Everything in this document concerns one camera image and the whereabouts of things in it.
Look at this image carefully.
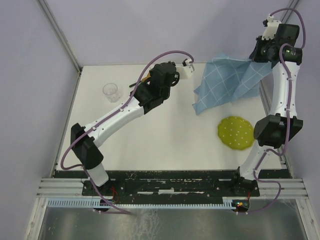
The blue checkered cloth napkin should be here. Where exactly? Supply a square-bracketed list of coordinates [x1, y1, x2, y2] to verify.
[192, 54, 272, 115]

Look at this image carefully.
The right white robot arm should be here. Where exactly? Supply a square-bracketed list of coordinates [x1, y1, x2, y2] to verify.
[229, 20, 305, 196]

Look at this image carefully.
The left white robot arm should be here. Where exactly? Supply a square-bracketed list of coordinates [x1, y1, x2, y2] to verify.
[70, 61, 180, 195]

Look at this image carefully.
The clear plastic cup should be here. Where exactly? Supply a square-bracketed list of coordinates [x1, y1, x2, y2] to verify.
[102, 83, 119, 103]

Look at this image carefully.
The green polka dot plate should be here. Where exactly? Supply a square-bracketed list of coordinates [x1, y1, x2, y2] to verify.
[217, 116, 255, 151]

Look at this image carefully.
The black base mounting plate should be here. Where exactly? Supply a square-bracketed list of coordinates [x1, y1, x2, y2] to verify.
[81, 171, 261, 201]

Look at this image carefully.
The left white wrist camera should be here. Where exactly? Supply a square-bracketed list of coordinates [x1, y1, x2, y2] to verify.
[176, 58, 195, 80]

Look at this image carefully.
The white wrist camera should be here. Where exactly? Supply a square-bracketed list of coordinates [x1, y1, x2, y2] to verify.
[176, 58, 195, 80]
[261, 14, 282, 41]

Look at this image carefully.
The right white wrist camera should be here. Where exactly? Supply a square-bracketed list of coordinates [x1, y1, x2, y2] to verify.
[261, 14, 282, 41]

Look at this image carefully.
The right aluminium frame post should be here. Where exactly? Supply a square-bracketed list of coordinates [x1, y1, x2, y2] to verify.
[254, 0, 303, 71]

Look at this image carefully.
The aluminium frame post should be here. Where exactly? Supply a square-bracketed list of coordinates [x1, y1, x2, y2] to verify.
[36, 0, 82, 73]
[254, 0, 303, 71]

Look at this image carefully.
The left aluminium frame post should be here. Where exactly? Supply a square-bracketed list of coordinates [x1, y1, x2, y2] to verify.
[36, 0, 82, 73]

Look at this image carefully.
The aluminium front rail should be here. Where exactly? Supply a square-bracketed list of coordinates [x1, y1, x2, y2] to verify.
[36, 178, 309, 200]

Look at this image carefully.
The blue slotted cable duct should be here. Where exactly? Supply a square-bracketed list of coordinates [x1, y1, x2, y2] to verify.
[46, 196, 248, 208]

